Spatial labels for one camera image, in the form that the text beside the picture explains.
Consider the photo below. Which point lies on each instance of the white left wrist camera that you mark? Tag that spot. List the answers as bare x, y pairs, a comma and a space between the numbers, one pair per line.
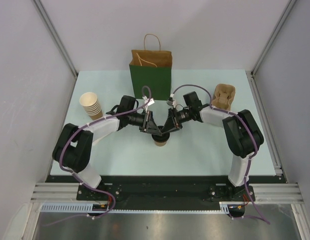
148, 101

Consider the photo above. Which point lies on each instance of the brown pulp cup carrier stack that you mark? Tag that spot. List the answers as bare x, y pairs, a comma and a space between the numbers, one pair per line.
223, 96

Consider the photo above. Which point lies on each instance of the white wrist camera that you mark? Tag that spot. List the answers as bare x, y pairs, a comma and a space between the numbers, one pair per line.
148, 101
171, 101

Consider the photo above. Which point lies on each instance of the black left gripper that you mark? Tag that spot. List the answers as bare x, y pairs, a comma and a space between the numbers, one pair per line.
148, 125

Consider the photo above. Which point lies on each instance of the white cable duct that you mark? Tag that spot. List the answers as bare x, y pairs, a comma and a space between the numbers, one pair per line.
74, 208

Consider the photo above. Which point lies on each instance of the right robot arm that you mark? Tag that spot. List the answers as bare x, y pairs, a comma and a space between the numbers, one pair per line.
243, 135

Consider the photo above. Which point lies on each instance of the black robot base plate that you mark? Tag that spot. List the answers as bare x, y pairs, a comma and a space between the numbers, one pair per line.
171, 193

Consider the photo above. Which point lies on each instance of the stack of paper cups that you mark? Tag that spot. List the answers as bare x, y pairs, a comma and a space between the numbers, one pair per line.
89, 101

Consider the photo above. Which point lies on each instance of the green paper bag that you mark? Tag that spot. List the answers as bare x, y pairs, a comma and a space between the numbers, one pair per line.
152, 68

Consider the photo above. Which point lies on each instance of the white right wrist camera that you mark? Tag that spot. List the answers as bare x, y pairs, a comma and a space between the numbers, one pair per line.
171, 101

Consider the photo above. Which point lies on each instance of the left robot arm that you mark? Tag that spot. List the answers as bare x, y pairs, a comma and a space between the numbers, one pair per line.
74, 146

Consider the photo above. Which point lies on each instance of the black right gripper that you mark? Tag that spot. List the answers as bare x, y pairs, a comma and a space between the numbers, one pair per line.
171, 124

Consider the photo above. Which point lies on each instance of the brown paper coffee cup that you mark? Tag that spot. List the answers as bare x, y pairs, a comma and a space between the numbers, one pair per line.
160, 143

